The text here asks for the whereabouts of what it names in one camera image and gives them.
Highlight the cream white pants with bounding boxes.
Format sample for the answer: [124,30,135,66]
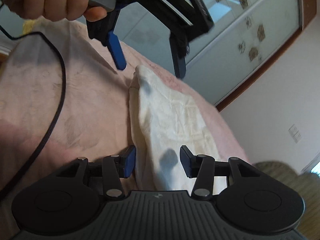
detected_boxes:
[129,66,221,192]

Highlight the person's left hand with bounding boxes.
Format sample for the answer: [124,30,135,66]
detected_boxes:
[4,0,107,22]

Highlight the pink bed blanket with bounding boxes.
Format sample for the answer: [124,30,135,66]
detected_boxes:
[1,36,247,239]

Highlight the white wall socket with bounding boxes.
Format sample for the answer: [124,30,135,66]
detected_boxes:
[288,125,302,143]

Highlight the window with blue frame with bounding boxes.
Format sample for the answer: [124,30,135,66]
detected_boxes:
[302,154,320,175]

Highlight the black cable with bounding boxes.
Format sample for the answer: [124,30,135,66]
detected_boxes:
[0,24,68,201]

